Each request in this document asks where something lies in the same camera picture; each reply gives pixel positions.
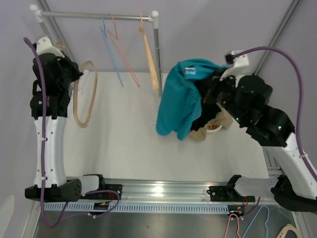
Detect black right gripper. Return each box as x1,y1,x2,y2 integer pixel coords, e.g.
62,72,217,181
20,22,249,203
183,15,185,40
195,68,246,124

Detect beige t shirt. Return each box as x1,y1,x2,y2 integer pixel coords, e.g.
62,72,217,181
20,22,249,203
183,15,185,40
188,107,233,141

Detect black t shirt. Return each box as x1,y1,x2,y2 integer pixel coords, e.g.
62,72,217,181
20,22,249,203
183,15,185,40
191,70,224,131

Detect light blue wire hanger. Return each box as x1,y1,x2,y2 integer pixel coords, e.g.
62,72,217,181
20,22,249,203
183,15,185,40
100,13,124,87

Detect teal t shirt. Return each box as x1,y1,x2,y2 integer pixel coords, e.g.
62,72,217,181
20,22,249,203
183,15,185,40
156,59,226,140

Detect pink wire hanger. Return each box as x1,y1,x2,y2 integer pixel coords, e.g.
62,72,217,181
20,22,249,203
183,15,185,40
107,13,140,87

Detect beige plastic hanger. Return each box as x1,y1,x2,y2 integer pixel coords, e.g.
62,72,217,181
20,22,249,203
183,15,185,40
139,14,159,91

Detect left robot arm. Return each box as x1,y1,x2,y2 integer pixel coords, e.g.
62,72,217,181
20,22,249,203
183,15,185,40
24,53,107,202

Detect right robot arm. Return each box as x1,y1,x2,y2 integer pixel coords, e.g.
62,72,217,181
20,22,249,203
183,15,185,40
201,75,317,213

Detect beige hanger on floor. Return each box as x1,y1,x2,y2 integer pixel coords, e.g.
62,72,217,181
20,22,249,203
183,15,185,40
276,224,303,238

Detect white perforated plastic basket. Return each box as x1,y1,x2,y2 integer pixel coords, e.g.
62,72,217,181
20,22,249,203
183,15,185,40
206,125,222,135

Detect silver clothes rack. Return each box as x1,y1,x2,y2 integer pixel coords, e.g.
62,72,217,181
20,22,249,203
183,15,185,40
29,0,162,96

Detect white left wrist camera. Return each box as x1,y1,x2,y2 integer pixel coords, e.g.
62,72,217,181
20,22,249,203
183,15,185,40
33,36,65,58

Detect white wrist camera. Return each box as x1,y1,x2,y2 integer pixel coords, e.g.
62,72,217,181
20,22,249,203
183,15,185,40
220,49,250,81
33,36,65,58

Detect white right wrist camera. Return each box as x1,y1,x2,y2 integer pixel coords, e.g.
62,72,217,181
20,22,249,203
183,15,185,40
220,49,250,81

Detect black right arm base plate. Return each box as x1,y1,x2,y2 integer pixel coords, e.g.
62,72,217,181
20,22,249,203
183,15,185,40
207,185,256,202

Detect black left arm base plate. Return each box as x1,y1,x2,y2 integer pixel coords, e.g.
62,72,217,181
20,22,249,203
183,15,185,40
97,183,123,200

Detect white slotted cable duct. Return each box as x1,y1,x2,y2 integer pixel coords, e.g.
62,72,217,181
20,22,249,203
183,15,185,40
42,203,229,214

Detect aluminium mounting rail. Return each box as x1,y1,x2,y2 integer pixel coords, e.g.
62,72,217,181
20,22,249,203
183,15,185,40
66,179,303,205

